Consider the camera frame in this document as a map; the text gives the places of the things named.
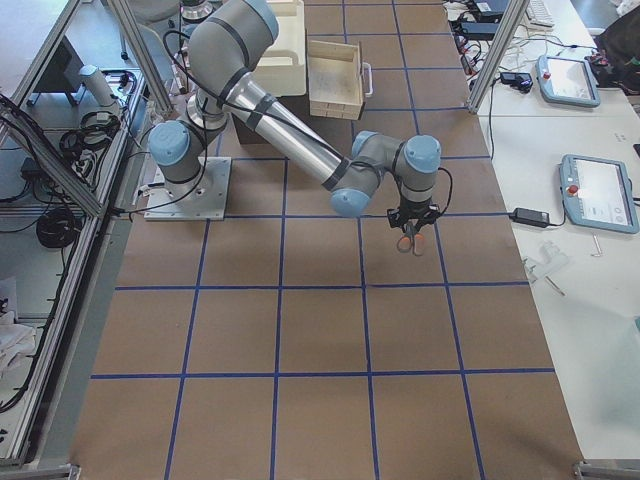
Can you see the metal hex key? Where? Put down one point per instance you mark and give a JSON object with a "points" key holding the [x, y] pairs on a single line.
{"points": [[598, 251]]}

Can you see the white drawer handle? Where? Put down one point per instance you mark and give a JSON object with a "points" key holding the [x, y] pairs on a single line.
{"points": [[367, 75]]}

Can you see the right aluminium frame post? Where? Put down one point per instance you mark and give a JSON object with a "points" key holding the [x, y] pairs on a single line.
{"points": [[503, 37]]}

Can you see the lower teach pendant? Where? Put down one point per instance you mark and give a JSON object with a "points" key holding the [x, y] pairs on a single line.
{"points": [[597, 193]]}

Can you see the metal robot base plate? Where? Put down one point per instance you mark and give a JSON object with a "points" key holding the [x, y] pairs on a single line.
{"points": [[202, 198]]}

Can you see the teach pendant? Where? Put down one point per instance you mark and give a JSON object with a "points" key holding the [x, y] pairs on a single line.
{"points": [[597, 193], [567, 81]]}

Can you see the black adapter on desk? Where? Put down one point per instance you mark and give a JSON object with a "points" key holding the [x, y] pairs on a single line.
{"points": [[536, 218]]}

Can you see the white plastic tray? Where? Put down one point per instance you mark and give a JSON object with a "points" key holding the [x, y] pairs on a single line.
{"points": [[282, 70]]}

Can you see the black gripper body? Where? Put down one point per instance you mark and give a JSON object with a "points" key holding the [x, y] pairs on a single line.
{"points": [[413, 214]]}

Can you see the clear plastic part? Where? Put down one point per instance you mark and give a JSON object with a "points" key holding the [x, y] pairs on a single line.
{"points": [[552, 260]]}

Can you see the grey orange scissors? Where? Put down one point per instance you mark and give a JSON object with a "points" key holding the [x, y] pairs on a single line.
{"points": [[411, 241]]}

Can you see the wooden drawer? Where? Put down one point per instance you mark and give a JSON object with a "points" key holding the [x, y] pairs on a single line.
{"points": [[335, 80]]}

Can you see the upper teach pendant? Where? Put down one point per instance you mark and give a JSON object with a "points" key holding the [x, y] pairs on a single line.
{"points": [[567, 81]]}

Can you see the aluminium cage frame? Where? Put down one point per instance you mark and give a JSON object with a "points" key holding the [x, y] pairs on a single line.
{"points": [[60, 245]]}

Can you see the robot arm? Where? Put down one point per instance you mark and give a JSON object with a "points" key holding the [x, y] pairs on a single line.
{"points": [[223, 53]]}

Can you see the black power adapter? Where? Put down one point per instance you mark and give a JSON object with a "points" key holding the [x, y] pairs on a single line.
{"points": [[474, 30]]}

